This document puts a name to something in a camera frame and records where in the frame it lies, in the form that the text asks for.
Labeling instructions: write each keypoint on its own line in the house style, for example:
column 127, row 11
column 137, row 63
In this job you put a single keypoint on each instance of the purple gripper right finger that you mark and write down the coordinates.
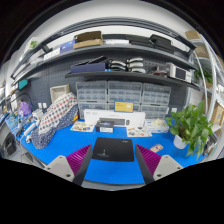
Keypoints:
column 153, row 166

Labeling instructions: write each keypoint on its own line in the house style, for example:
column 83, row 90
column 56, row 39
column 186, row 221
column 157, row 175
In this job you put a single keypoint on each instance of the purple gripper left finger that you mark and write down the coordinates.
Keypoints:
column 72, row 167

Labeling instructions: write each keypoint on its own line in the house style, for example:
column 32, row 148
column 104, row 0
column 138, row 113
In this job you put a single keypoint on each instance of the black mouse pad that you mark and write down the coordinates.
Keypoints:
column 113, row 149

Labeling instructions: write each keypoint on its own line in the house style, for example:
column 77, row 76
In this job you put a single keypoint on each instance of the small card on mat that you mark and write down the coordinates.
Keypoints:
column 156, row 148

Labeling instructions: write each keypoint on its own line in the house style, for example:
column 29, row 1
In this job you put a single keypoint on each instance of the illustrated sheet right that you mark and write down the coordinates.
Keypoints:
column 138, row 132

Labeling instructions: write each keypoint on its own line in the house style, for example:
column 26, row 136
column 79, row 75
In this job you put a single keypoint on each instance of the illustrated sheet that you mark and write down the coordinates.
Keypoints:
column 138, row 132
column 82, row 127

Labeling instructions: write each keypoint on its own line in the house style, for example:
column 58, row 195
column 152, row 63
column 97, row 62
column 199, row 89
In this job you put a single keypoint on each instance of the white tissue pack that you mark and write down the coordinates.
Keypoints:
column 157, row 126

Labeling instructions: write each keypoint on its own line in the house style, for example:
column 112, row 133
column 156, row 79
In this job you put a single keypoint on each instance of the illustrated sheet left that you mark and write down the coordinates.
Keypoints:
column 82, row 127

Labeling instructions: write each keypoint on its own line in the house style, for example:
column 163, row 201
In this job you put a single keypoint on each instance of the white keyboard box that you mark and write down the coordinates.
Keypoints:
column 135, row 119

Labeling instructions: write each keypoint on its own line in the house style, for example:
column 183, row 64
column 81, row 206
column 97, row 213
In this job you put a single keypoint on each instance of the small black box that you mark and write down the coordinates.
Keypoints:
column 105, row 126

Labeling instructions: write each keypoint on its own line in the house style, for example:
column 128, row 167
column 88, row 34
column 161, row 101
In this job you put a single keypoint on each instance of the green potted plant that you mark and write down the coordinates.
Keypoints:
column 192, row 126

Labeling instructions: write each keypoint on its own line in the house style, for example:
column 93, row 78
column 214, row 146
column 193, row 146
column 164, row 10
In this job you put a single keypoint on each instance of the patterned cloth cover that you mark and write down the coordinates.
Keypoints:
column 59, row 115

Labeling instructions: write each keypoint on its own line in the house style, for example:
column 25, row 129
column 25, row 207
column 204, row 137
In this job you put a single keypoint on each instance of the clear drawer organizer cabinet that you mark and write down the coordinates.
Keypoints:
column 149, row 98

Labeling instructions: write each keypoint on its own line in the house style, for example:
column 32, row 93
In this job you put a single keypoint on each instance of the yellow label card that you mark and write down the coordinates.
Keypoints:
column 123, row 107

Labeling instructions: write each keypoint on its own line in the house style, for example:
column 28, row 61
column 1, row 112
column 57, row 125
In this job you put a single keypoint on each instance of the purple figure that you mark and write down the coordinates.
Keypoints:
column 24, row 109

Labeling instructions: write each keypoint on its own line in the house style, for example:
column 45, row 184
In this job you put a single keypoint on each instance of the white basket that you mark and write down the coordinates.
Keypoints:
column 57, row 91

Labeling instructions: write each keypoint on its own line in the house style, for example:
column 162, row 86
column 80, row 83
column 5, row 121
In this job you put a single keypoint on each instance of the lower grey shelf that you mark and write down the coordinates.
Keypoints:
column 138, row 77

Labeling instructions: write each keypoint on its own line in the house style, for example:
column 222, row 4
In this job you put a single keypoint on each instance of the grey shelf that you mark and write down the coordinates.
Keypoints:
column 138, row 77
column 107, row 21

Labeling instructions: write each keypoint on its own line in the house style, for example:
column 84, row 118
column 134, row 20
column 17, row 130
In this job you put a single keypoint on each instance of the white device on shelf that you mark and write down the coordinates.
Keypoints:
column 179, row 73

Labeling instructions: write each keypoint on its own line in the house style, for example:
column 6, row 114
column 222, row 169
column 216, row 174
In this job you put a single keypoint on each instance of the dark blue flat box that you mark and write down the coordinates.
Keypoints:
column 88, row 68

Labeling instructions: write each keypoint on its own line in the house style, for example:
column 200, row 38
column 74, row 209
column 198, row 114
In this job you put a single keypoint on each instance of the upper grey shelf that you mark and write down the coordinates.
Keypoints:
column 107, row 21

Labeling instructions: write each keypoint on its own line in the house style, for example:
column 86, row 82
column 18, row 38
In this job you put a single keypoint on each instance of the blue box on shelf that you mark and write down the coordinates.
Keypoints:
column 68, row 46

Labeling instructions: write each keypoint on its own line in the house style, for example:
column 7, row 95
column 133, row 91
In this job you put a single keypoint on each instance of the cardboard box on shelf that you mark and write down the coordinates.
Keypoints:
column 88, row 39

